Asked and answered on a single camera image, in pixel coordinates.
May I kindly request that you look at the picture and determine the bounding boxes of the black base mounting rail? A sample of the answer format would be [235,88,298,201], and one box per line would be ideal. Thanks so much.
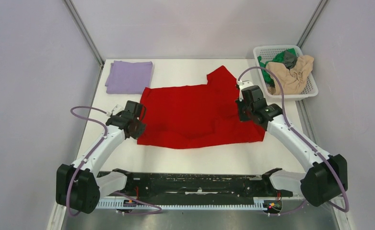
[115,169,293,206]

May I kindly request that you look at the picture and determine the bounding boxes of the white plastic laundry basket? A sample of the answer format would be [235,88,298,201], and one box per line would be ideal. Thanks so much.
[253,45,318,101]

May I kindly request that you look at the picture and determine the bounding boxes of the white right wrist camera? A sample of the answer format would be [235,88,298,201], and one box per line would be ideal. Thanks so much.
[236,80,254,91]

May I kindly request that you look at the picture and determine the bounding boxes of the right aluminium corner post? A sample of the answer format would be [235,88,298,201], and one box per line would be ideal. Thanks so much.
[296,0,329,48]

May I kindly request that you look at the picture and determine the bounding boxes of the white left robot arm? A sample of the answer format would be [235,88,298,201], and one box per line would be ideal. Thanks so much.
[55,101,146,216]

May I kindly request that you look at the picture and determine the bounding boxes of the left aluminium corner post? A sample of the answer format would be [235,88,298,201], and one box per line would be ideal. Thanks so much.
[63,0,105,68]

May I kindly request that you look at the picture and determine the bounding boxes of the aluminium corner post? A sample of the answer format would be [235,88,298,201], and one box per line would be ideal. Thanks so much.
[63,0,105,68]
[296,0,329,48]

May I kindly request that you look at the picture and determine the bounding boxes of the grey t shirt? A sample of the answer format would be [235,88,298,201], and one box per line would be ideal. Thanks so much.
[282,50,298,69]

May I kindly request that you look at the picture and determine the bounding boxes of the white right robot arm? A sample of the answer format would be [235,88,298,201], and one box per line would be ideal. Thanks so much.
[236,81,349,212]

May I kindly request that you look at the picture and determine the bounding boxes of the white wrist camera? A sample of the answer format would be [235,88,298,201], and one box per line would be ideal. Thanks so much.
[236,80,254,91]
[106,104,124,116]

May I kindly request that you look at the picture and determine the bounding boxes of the folded lilac t shirt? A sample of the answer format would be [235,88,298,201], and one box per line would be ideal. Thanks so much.
[105,61,153,94]

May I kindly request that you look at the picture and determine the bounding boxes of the red t shirt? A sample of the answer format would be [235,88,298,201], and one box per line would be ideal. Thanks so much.
[137,66,265,149]

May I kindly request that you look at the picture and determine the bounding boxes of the white slotted cable duct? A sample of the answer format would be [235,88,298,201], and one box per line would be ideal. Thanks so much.
[95,196,268,211]

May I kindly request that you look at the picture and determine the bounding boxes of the green t shirt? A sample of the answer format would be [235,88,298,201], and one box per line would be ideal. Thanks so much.
[258,48,298,88]

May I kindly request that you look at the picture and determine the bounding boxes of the beige t shirt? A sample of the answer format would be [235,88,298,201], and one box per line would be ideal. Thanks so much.
[266,55,314,95]

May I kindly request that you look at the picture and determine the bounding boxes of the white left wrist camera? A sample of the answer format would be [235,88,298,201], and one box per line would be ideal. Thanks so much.
[106,104,124,116]

